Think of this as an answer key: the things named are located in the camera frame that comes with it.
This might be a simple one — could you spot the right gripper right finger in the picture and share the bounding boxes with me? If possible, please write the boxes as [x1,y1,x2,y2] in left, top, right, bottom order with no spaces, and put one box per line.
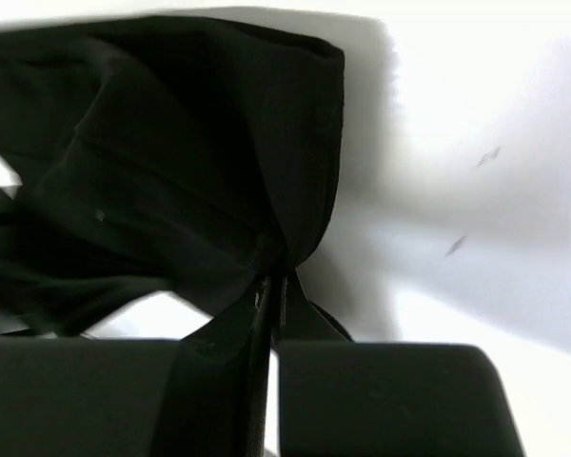
[274,273,522,456]

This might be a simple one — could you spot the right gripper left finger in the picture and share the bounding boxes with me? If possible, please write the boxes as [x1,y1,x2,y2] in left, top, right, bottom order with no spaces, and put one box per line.
[0,279,272,456]

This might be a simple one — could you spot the black skirt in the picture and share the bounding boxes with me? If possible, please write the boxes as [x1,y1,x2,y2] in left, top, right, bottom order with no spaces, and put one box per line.
[0,16,345,335]

